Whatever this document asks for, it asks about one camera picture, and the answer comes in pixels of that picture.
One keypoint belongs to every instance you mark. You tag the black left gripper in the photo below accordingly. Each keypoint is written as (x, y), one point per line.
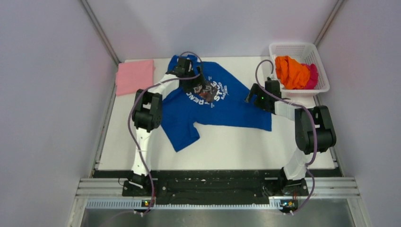
(196, 82)

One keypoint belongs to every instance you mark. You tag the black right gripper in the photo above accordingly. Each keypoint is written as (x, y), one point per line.
(256, 90)

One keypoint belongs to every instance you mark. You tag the blue printed t shirt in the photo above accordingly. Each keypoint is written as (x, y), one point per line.
(221, 103)

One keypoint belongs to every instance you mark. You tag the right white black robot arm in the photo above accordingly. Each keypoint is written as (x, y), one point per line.
(314, 130)

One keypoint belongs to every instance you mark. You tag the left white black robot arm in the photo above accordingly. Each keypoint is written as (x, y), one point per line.
(146, 113)

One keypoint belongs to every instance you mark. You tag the orange t shirt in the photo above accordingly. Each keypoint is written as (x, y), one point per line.
(292, 74)

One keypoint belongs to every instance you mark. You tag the folded pink t shirt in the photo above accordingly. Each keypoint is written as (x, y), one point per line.
(134, 75)

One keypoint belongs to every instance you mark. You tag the magenta t shirt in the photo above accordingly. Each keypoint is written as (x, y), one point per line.
(313, 80)

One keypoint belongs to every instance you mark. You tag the white plastic laundry basket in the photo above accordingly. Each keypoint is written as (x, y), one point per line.
(305, 53)

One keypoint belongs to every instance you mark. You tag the white slotted cable duct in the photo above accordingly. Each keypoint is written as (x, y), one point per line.
(123, 204)

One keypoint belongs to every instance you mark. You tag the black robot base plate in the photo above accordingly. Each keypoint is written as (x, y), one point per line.
(215, 187)

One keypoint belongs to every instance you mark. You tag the aluminium rail frame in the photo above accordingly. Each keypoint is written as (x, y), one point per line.
(324, 188)

